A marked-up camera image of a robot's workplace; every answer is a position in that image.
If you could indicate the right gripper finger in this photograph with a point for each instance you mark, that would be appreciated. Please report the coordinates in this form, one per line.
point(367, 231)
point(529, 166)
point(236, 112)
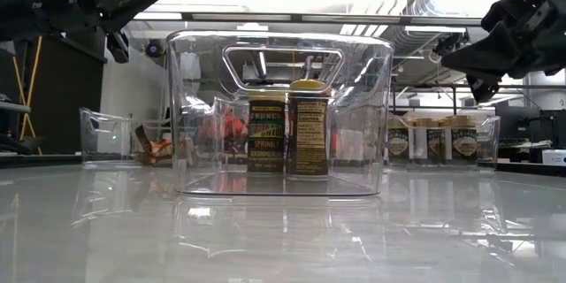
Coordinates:
point(491, 67)
point(491, 46)

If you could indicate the tan lid spice jar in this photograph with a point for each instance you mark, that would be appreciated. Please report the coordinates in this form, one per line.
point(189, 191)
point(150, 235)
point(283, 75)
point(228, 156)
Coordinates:
point(462, 141)
point(398, 143)
point(431, 143)
point(484, 148)

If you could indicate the large clear plastic bin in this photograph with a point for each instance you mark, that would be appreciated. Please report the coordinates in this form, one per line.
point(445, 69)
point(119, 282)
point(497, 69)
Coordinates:
point(194, 75)

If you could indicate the orange spice packet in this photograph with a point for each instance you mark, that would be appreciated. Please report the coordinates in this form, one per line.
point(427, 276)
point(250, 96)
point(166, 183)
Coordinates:
point(214, 129)
point(152, 148)
point(236, 127)

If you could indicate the yellow lid spice jar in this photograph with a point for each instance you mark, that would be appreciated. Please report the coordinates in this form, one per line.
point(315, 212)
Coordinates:
point(266, 135)
point(308, 128)

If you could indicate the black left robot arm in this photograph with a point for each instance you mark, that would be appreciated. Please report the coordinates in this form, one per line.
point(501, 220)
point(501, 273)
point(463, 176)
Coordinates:
point(17, 0)

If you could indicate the black round device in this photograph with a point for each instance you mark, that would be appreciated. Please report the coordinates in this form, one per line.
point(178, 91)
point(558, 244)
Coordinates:
point(154, 48)

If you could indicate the dark computer equipment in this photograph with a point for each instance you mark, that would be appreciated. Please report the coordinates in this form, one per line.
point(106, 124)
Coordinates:
point(513, 124)

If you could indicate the small clear plastic bin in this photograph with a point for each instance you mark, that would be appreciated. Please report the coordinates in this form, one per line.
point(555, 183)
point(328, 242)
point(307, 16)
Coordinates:
point(488, 132)
point(104, 141)

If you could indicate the yellow poles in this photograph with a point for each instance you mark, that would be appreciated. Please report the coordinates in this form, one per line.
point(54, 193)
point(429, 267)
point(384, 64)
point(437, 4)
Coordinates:
point(27, 93)

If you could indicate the small white box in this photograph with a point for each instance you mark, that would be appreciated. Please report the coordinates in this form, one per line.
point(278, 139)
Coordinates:
point(555, 157)

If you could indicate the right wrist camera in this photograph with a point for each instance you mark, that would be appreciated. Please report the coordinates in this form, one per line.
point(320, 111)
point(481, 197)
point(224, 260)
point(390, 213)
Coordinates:
point(484, 88)

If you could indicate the black table frame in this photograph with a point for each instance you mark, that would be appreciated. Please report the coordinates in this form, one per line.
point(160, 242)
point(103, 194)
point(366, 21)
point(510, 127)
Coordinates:
point(44, 160)

